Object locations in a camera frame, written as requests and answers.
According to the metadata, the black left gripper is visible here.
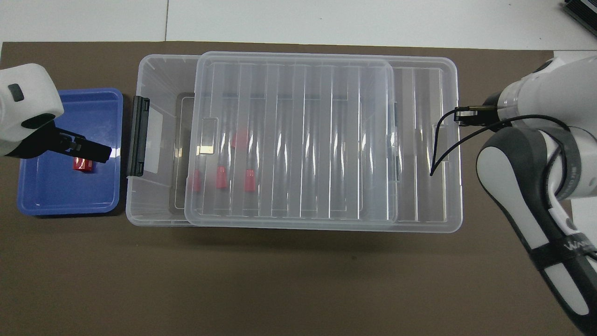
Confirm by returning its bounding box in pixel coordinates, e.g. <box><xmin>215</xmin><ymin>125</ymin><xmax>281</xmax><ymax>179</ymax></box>
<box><xmin>18</xmin><ymin>120</ymin><xmax>112</xmax><ymax>164</ymax></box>

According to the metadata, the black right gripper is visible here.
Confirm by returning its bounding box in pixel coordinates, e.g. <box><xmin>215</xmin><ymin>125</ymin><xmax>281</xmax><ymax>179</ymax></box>
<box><xmin>456</xmin><ymin>92</ymin><xmax>507</xmax><ymax>129</ymax></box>

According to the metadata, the clear ribbed plastic lid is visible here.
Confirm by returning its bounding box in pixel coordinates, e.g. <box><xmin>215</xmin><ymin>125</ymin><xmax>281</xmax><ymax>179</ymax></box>
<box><xmin>184</xmin><ymin>51</ymin><xmax>463</xmax><ymax>232</ymax></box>

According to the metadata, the black box latch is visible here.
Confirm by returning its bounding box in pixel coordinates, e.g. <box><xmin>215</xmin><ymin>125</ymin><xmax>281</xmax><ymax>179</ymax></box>
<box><xmin>127</xmin><ymin>96</ymin><xmax>151</xmax><ymax>177</ymax></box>

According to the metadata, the blue plastic tray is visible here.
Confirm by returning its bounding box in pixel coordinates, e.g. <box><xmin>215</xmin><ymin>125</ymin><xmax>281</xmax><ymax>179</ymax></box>
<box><xmin>17</xmin><ymin>88</ymin><xmax>124</xmax><ymax>217</ymax></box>

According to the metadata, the clear plastic storage box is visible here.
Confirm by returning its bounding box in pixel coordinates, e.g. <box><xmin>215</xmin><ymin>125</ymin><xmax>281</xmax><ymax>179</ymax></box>
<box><xmin>125</xmin><ymin>54</ymin><xmax>399</xmax><ymax>228</ymax></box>

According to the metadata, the black ribbed device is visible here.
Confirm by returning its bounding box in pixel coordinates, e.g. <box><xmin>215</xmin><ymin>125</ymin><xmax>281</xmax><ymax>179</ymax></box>
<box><xmin>562</xmin><ymin>0</ymin><xmax>597</xmax><ymax>25</ymax></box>

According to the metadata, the brown table mat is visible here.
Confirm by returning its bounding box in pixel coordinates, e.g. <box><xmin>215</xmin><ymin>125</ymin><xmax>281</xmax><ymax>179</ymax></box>
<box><xmin>0</xmin><ymin>41</ymin><xmax>586</xmax><ymax>336</ymax></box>

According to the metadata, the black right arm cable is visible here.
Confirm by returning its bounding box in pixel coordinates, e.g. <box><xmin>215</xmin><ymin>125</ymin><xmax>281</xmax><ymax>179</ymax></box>
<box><xmin>429</xmin><ymin>106</ymin><xmax>574</xmax><ymax>196</ymax></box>

